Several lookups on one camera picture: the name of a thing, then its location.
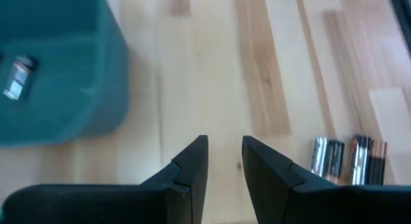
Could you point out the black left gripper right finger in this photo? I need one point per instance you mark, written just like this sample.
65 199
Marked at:
321 204

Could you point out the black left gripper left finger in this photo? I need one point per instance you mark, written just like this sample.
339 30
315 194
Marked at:
96 204

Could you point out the silver black Energizer AA battery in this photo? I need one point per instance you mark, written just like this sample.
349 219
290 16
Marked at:
319 156
359 160

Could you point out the bright teal plastic bin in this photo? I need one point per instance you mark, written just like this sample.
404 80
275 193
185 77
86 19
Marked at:
64 105

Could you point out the black aluminium table frame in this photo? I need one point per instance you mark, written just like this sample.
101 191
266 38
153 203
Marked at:
404 12

